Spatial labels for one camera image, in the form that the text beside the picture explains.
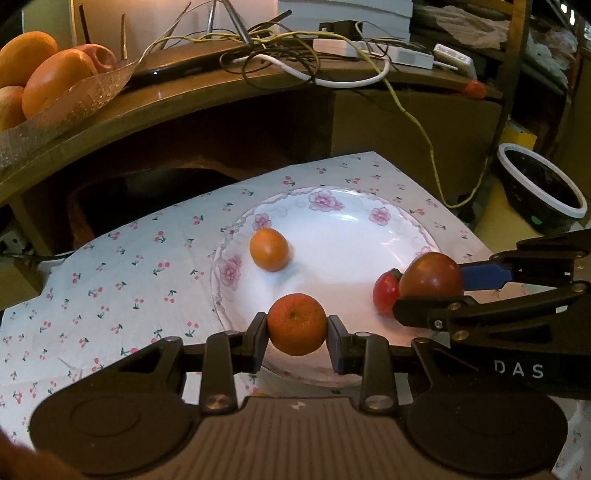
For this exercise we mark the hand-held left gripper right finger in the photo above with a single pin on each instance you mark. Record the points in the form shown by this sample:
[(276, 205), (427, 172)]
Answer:
[(336, 350)]

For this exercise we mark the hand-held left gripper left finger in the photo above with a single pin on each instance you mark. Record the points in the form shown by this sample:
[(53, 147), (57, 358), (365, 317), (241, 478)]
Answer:
[(258, 344)]

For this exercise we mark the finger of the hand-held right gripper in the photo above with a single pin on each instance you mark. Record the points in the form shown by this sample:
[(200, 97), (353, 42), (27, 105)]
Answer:
[(485, 275), (434, 311)]

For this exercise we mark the dark red tomato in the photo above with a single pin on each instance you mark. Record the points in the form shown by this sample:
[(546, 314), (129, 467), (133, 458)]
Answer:
[(431, 277)]

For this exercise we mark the dimpled orange mandarin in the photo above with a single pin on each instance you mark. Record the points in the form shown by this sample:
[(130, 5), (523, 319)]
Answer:
[(296, 325)]

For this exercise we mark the white floral plate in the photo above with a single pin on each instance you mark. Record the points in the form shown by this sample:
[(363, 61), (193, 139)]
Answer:
[(332, 258)]

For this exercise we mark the small bright red tomato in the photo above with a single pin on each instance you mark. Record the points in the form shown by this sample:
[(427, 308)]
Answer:
[(384, 291)]

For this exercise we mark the small smooth orange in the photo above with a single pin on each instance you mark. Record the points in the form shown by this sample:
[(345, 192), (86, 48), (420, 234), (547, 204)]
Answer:
[(269, 249)]

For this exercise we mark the black bucket white rim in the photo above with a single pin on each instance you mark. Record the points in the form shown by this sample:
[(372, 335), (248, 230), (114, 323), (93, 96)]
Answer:
[(538, 189)]

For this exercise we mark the cherry print cloth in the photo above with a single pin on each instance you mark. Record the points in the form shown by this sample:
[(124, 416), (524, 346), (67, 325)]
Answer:
[(138, 286)]

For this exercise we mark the small red round object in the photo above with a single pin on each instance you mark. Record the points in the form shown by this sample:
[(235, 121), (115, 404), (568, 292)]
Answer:
[(475, 88)]

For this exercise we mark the white power adapter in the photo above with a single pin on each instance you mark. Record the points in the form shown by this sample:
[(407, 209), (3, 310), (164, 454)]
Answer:
[(411, 57), (455, 56)]

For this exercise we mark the wooden desk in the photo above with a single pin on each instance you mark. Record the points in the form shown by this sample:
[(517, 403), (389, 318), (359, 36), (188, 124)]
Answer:
[(194, 104)]

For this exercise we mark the crumpled plastic bag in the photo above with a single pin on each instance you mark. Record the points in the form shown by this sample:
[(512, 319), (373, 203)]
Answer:
[(466, 23)]

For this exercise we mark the white power strip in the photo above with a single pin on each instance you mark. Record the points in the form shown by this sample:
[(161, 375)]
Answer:
[(339, 47)]

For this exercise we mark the black plug box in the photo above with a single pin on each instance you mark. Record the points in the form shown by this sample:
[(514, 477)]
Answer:
[(339, 28)]

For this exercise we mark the dark flat tablet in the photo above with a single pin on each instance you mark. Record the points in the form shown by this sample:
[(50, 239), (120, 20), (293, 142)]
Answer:
[(184, 64)]

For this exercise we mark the clear glass fruit bowl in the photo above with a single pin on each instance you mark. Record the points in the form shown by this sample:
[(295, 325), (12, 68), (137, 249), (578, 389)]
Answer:
[(78, 104)]

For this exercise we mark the red apple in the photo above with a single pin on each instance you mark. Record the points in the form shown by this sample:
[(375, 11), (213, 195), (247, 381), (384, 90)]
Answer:
[(101, 57)]

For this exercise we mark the large orange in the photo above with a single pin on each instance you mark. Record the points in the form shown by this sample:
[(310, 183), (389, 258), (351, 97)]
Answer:
[(57, 82), (25, 51)]

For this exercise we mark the pale orange fruit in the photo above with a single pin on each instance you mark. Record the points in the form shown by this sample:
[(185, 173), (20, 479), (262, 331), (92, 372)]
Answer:
[(9, 107)]

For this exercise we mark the dark metal shelf frame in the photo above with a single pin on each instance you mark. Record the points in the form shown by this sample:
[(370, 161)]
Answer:
[(513, 69)]

